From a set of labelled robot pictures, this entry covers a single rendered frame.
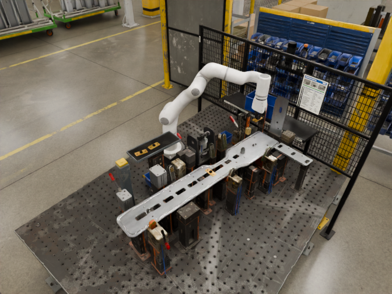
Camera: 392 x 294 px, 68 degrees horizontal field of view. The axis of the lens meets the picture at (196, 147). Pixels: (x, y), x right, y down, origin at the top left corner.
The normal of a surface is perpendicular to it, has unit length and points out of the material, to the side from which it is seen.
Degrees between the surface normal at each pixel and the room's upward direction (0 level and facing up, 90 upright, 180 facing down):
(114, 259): 0
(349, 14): 90
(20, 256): 0
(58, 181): 0
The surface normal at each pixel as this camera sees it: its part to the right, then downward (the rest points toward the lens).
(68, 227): 0.01, -0.78
